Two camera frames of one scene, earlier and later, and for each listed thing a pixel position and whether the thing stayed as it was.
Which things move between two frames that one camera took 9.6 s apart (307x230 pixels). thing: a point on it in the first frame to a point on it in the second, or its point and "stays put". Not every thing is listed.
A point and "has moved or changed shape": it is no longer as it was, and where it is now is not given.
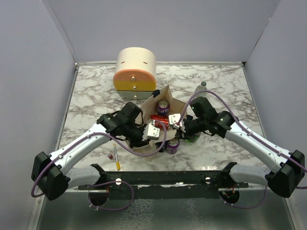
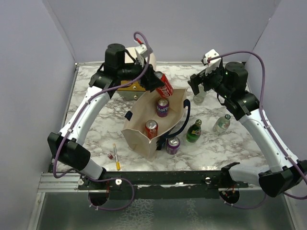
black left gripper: [139, 143] to [149, 78]
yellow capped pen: [118, 164] stays put
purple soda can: [163, 107] stays put
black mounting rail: [195, 184] stays put
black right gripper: [186, 134] to [196, 79]
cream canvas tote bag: [161, 115] has moved or changed shape
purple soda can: [171, 145] stays put
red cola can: [158, 120] to [166, 90]
